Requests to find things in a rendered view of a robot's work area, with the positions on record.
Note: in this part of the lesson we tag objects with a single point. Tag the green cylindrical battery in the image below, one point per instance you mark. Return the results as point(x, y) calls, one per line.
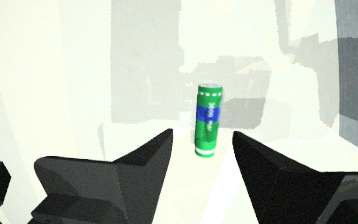
point(208, 109)

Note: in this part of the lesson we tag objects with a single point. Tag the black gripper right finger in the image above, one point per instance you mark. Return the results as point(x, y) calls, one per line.
point(284, 191)

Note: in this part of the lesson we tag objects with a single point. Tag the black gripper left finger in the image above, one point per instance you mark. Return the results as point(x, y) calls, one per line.
point(133, 182)

